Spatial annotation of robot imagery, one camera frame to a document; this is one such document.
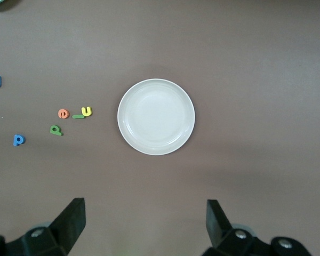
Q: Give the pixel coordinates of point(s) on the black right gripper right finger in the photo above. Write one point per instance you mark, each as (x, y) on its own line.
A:
(216, 221)

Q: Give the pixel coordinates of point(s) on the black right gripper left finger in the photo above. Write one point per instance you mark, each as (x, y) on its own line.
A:
(69, 221)

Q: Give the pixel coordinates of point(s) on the green foam letter p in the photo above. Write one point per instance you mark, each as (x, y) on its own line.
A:
(59, 132)

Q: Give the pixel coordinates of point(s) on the green foam letter l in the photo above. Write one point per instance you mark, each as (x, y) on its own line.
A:
(77, 116)

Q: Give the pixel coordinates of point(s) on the orange foam letter e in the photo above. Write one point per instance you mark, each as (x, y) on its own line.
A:
(63, 113)

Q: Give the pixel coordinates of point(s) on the yellow foam letter u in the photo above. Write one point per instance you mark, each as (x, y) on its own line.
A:
(86, 114)

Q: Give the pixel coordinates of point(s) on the blue foam letter p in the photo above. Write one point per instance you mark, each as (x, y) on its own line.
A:
(15, 140)

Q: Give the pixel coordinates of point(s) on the beige round plate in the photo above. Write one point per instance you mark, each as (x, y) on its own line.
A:
(156, 117)

